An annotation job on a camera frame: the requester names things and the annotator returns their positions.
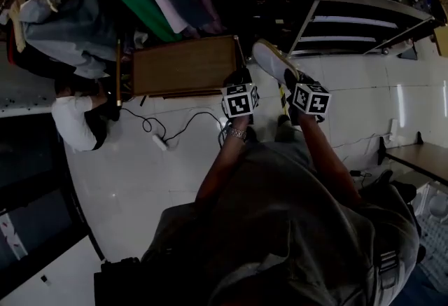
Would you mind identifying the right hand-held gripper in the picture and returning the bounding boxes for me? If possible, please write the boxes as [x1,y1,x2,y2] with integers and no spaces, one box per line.
[283,68,333,125]

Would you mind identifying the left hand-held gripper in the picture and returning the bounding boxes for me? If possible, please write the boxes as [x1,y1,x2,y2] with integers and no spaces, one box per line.
[220,67,261,125]

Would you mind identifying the white shoe with tan sole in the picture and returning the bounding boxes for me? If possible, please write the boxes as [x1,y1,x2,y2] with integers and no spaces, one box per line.
[251,39,302,85]

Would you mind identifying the brown wooden cabinet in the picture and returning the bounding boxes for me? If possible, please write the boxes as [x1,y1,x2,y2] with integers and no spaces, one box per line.
[115,34,248,109]

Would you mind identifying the metal shelf rack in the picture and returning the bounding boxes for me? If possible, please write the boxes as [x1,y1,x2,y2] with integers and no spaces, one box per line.
[225,0,448,57]

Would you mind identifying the person's right forearm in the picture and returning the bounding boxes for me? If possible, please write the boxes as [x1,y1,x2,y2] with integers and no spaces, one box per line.
[297,115,363,209]

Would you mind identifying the person's left forearm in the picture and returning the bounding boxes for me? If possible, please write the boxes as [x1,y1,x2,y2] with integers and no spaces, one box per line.
[194,114,253,209]

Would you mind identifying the silver wristwatch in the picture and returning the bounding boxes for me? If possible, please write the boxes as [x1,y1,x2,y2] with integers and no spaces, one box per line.
[225,126,249,141]

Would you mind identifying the person's trouser leg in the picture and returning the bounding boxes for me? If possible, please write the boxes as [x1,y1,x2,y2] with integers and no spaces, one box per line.
[273,120,311,158]

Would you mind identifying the purple hanging garment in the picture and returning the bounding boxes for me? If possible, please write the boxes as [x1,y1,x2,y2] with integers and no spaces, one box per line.
[185,0,227,35]

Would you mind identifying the white power strip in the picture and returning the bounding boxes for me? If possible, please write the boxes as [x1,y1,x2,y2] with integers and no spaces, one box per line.
[151,133,169,151]

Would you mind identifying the black power adapter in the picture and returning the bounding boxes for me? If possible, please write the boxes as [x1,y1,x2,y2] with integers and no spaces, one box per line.
[349,169,372,190]

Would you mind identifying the green hanging garment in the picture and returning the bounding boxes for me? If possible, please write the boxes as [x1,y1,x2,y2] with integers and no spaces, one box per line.
[87,0,183,43]

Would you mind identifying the black object on floor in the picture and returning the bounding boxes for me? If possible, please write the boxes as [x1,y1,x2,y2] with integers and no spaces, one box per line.
[359,169,418,202]

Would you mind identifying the person's grey shirt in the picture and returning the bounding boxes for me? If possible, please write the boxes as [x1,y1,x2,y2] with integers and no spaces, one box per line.
[139,141,423,306]

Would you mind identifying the dark wooden table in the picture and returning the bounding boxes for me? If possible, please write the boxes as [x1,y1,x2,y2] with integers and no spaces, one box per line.
[377,131,448,188]

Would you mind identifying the grey hanging garment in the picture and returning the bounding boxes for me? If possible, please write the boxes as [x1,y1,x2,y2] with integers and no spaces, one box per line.
[19,0,122,81]

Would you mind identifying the white plastic crate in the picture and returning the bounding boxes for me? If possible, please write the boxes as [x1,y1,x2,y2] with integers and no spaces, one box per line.
[411,182,448,284]

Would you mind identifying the black framed glass door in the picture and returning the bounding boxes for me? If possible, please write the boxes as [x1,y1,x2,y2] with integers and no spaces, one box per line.
[0,111,106,298]

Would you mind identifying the black bag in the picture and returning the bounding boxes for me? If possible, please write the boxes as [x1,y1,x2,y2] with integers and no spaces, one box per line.
[92,256,151,306]

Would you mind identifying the blue fabric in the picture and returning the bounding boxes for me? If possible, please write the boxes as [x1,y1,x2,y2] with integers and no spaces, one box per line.
[397,262,448,306]

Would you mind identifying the yellow black striped strap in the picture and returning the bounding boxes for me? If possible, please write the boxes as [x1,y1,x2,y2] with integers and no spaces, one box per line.
[277,82,291,117]

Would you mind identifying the black floor cable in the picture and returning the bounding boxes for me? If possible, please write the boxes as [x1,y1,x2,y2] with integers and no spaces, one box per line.
[120,106,227,144]

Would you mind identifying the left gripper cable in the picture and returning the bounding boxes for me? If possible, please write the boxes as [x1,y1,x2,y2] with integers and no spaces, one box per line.
[217,118,232,148]

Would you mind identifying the grey strap with buckle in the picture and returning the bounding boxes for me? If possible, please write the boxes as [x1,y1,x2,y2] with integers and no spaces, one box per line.
[377,249,400,291]

